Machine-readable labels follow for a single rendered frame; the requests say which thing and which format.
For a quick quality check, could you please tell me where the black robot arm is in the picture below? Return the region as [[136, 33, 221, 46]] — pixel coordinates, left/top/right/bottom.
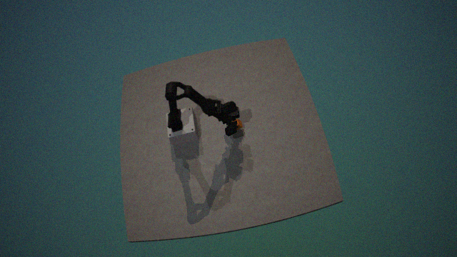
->
[[165, 81, 240, 132]]

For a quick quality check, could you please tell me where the orange block with dark square face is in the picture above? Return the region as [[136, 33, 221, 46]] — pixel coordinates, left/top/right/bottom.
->
[[232, 119, 243, 130]]

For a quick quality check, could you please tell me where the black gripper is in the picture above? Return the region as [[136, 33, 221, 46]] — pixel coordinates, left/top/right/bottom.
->
[[219, 115, 238, 136]]

